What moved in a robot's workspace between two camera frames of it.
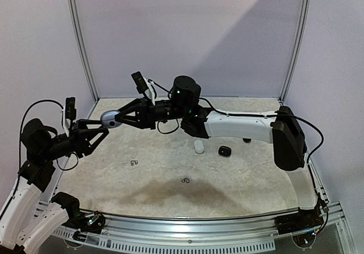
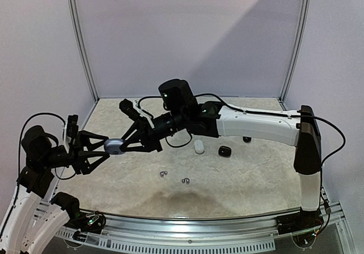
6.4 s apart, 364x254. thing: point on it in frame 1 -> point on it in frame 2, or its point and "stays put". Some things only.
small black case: x=247 y=140 stays put
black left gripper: x=79 y=136 -> x=79 y=154
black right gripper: x=145 y=112 -> x=148 y=132
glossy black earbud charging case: x=224 y=151 stays put
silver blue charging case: x=108 y=119 -> x=112 y=146
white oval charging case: x=199 y=147 stays put
